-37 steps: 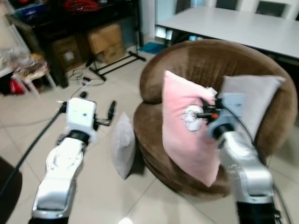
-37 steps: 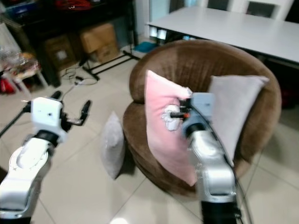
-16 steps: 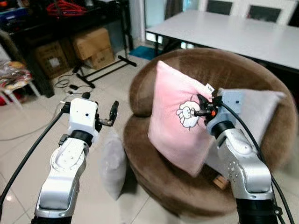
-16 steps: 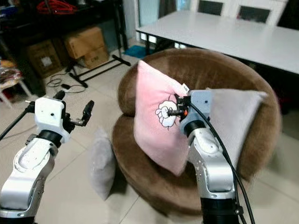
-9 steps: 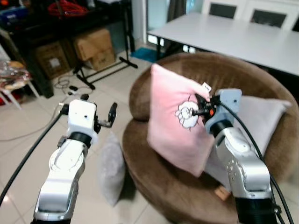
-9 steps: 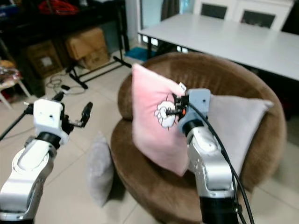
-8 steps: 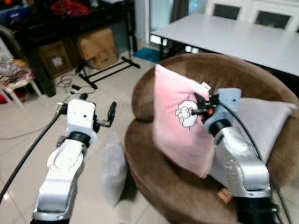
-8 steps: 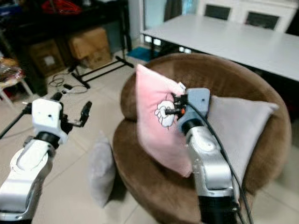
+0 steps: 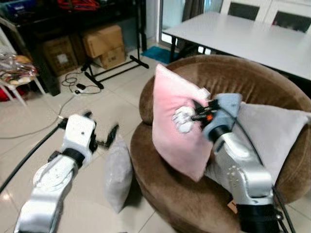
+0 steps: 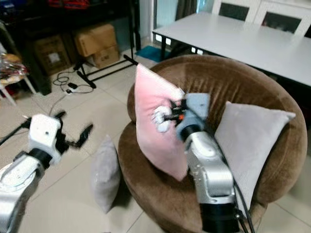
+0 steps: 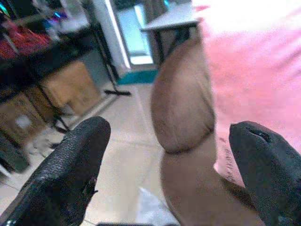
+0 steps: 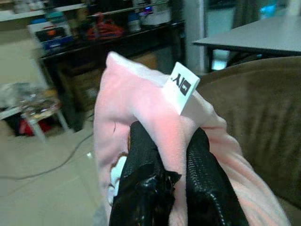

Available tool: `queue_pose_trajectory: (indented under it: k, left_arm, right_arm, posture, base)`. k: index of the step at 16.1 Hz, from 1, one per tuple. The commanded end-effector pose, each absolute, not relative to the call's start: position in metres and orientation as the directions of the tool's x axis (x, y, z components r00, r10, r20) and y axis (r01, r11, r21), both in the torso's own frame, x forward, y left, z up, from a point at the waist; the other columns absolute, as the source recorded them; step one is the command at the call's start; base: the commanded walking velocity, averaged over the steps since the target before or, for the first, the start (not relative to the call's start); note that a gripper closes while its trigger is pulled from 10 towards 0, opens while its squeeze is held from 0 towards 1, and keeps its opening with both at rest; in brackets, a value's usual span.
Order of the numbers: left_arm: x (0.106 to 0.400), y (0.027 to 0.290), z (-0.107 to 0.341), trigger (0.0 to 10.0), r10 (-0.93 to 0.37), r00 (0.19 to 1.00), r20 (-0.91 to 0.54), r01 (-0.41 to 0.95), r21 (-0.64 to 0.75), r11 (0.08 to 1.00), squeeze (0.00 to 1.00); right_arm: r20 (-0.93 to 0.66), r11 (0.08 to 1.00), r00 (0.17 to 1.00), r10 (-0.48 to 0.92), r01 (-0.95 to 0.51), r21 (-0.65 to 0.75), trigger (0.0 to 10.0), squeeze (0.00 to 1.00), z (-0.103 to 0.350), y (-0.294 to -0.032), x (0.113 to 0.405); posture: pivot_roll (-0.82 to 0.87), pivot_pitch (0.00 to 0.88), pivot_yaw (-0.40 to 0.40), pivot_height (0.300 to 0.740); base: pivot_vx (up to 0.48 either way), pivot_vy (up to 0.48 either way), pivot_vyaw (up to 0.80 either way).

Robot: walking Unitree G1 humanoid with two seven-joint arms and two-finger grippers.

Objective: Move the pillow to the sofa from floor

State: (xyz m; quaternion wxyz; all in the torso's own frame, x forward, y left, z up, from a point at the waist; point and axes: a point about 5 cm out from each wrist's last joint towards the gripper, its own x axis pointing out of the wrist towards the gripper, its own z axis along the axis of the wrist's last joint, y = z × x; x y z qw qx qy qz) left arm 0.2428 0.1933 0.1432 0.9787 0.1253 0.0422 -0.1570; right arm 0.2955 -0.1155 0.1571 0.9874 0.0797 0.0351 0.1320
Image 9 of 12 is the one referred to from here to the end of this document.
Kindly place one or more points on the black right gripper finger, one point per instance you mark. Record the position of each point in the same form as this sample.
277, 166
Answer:
199, 117

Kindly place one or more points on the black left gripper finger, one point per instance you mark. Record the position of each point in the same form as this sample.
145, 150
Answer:
87, 115
112, 134

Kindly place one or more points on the pink plush pillow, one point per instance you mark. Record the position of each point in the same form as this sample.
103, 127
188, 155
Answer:
170, 111

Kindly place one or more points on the grey fabric pillow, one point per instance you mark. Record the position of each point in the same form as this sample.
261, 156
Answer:
119, 174
272, 136

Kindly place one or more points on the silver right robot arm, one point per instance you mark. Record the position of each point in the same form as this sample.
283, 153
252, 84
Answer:
243, 174

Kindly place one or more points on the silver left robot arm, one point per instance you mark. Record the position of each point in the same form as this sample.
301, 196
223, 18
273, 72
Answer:
48, 184

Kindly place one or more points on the brown round velvet sofa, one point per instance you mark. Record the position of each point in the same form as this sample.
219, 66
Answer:
218, 73

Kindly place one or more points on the blue floor mat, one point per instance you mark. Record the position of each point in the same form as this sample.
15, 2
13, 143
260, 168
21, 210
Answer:
158, 53

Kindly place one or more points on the white power strip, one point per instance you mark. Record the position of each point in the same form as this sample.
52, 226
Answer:
81, 88

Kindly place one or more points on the small printed cardboard box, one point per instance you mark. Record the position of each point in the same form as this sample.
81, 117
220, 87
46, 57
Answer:
112, 57

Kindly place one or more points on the dark labelled cardboard box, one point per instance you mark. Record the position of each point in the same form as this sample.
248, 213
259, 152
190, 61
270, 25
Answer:
60, 56

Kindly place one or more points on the large tan cardboard box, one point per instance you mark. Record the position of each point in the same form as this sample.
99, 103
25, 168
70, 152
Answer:
103, 41

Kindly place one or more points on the white stool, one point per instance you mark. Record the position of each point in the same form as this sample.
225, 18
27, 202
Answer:
14, 92

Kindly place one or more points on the long white table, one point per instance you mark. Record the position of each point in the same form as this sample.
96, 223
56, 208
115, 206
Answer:
243, 39

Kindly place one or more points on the floral plastic bag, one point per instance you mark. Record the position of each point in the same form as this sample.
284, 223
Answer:
14, 68

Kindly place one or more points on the white glass-door cabinet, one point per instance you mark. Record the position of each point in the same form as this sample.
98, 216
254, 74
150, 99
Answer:
252, 9

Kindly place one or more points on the red plastic item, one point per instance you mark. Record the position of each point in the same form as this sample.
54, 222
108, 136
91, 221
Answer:
77, 4

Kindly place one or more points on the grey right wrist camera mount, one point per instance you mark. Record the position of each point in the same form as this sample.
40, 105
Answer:
227, 109

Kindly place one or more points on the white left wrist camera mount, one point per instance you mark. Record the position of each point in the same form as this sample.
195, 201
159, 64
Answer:
78, 133

